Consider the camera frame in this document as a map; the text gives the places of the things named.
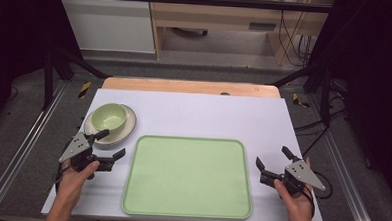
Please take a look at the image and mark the person's left hand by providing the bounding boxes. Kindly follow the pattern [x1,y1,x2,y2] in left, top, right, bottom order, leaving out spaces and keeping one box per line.
[54,158,101,214]

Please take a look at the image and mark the black hanging cables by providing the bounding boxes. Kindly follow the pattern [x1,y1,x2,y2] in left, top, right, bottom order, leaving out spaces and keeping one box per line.
[276,0,316,68]

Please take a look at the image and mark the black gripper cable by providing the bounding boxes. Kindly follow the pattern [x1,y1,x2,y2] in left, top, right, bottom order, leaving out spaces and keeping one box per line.
[307,171,334,221]

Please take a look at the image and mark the aluminium floor rail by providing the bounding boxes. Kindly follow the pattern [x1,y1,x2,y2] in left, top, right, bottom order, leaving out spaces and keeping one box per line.
[0,78,69,221]
[301,93,386,221]

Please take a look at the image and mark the person's right hand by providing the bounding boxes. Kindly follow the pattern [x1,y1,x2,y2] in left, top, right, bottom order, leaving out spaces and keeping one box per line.
[271,155,316,221]

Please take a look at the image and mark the yellow black floor tape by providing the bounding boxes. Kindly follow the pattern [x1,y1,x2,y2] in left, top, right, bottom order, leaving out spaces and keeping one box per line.
[291,92,312,110]
[77,80,93,100]

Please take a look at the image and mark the light green bowl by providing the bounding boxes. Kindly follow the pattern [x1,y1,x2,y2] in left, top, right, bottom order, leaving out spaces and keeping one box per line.
[90,102,128,133]

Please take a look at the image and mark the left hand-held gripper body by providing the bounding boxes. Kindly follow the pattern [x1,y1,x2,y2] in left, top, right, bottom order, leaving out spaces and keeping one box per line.
[57,131,116,182]

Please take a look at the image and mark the wooden table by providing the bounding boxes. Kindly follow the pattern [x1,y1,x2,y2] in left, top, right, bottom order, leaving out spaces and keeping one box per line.
[101,75,282,99]

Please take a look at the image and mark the black metal stand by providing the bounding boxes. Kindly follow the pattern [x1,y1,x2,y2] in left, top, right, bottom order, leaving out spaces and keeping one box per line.
[41,33,112,115]
[268,57,334,127]

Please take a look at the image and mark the white cabinet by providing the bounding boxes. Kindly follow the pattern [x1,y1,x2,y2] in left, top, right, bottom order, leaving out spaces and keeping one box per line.
[52,0,159,55]

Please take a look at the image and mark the cream round plate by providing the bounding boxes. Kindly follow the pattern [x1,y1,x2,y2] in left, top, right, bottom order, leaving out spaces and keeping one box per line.
[82,103,138,148]

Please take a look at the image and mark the wooden desk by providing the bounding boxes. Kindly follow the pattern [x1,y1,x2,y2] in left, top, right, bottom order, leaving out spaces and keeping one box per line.
[144,0,337,68]

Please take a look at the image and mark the light green tray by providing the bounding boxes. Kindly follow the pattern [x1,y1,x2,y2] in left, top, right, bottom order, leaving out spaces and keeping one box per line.
[120,133,256,221]

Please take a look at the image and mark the white board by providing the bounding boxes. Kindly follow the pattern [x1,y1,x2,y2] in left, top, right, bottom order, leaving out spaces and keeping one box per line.
[40,86,331,221]

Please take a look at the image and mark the black floor cables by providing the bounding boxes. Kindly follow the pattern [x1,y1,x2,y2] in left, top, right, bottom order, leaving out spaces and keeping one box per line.
[292,93,350,159]

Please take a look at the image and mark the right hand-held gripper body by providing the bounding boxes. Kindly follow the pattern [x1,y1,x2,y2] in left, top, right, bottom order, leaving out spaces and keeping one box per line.
[258,157,328,198]

